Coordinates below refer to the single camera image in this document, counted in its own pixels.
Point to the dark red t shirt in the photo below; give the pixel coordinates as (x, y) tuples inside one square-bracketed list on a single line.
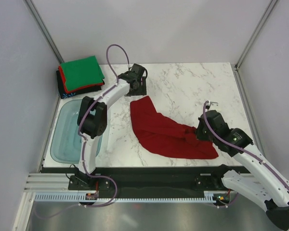
[(163, 136)]

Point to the left aluminium frame post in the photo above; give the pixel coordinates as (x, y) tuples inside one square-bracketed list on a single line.
[(38, 19)]

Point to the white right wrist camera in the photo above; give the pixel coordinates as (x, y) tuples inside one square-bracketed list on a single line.
[(211, 104)]

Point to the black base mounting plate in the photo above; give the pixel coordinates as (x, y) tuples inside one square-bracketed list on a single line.
[(152, 182)]

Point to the folded green t shirt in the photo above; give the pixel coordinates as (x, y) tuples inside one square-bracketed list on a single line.
[(82, 72)]

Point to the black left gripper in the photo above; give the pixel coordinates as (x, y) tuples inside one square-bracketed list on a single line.
[(142, 90)]

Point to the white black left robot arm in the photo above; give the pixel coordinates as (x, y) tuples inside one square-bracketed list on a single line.
[(93, 120)]

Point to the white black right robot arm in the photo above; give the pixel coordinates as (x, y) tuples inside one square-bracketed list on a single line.
[(271, 192)]

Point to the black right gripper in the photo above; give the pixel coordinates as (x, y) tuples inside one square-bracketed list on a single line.
[(199, 134)]

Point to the aluminium frame post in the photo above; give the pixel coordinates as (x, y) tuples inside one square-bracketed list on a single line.
[(259, 27), (38, 19)]

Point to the right aluminium frame post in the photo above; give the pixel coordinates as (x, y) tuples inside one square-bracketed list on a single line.
[(259, 27)]

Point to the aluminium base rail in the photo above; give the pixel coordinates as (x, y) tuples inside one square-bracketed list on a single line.
[(46, 182)]

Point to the white slotted cable duct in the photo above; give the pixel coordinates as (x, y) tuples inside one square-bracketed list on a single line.
[(91, 198)]

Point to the clear blue plastic bin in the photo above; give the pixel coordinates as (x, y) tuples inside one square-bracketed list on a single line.
[(66, 143)]

